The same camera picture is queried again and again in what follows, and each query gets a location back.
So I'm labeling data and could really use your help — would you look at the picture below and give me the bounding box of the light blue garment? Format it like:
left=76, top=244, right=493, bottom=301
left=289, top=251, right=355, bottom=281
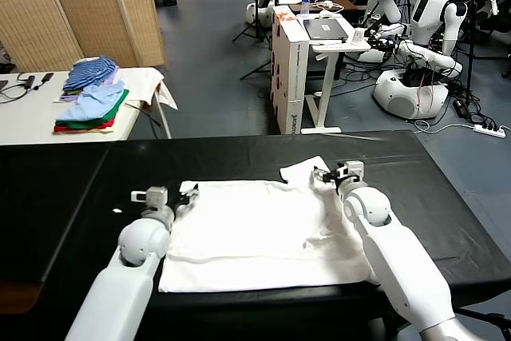
left=57, top=79, right=127, bottom=122

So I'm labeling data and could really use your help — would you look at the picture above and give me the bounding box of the black camera rig stand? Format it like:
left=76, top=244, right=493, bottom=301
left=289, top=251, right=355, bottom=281
left=454, top=0, right=511, bottom=107

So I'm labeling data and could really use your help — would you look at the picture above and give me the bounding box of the stack of folded clothes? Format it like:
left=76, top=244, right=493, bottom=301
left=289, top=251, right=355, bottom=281
left=55, top=89, right=131, bottom=130

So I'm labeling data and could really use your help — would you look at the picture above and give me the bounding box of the white power strip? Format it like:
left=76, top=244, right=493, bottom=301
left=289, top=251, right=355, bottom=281
left=472, top=124, right=508, bottom=140

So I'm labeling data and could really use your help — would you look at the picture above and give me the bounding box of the black floor power brick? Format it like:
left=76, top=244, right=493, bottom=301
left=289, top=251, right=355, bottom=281
left=452, top=99, right=471, bottom=119

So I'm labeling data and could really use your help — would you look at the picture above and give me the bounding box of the narrow black table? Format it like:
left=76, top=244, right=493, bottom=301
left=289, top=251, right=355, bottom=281
left=0, top=143, right=111, bottom=284

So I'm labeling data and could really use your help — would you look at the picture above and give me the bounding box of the tall white cardboard box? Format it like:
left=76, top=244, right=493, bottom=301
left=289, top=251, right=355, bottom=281
left=270, top=5, right=311, bottom=136

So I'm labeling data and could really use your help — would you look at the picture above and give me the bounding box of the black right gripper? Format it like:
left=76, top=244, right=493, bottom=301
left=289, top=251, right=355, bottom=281
left=311, top=165, right=353, bottom=191

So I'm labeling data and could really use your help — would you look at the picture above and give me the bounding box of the dark brown desk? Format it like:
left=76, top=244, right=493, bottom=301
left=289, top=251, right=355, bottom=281
left=287, top=0, right=370, bottom=15

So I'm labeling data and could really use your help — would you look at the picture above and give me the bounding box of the red garment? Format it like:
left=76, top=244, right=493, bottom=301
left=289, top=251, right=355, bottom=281
left=53, top=117, right=117, bottom=135

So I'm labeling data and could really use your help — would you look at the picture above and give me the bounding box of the small white robot base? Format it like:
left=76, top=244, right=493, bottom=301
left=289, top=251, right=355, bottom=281
left=244, top=2, right=275, bottom=25

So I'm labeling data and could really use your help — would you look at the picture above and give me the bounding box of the blue striped garment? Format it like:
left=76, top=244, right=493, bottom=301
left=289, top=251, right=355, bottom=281
left=63, top=56, right=120, bottom=93

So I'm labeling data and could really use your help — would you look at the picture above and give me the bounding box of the white standing desk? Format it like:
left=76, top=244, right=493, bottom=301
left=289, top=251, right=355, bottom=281
left=299, top=12, right=372, bottom=135

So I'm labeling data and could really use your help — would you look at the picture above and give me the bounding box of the white draped cloth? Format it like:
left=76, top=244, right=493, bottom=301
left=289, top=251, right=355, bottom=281
left=113, top=67, right=179, bottom=111

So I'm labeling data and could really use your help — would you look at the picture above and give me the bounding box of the white t-shirt with red print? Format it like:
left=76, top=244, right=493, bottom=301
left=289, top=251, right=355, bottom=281
left=158, top=155, right=378, bottom=293

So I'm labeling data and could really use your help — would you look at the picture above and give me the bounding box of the white humanoid robot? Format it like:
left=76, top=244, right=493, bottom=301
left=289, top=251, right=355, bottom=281
left=357, top=0, right=469, bottom=121

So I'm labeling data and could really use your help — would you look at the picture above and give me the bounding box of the grey closed laptop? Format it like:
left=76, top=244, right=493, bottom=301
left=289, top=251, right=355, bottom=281
left=302, top=18, right=349, bottom=44

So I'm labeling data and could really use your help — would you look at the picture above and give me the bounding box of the white charger with cable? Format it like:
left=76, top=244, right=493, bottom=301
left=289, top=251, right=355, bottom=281
left=313, top=0, right=345, bottom=14

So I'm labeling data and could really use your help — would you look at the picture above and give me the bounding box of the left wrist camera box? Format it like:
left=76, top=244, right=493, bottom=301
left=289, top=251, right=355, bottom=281
left=130, top=186, right=168, bottom=212

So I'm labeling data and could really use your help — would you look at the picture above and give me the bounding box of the black tripod stand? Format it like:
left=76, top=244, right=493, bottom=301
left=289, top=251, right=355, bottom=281
left=232, top=0, right=273, bottom=44

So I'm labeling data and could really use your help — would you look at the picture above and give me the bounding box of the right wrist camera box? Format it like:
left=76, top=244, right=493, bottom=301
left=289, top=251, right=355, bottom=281
left=337, top=160, right=366, bottom=183

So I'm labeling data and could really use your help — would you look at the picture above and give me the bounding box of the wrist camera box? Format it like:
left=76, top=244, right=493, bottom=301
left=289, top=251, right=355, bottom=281
left=130, top=186, right=168, bottom=212
left=337, top=160, right=366, bottom=183

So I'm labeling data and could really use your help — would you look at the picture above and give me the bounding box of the white side table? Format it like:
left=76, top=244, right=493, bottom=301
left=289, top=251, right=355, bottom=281
left=0, top=68, right=173, bottom=146

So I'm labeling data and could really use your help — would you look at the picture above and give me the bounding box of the bamboo folding screen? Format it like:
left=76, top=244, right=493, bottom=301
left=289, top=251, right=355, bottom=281
left=0, top=0, right=167, bottom=73

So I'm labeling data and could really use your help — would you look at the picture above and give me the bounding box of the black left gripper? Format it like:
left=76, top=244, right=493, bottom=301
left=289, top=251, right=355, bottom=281
left=164, top=183, right=200, bottom=215

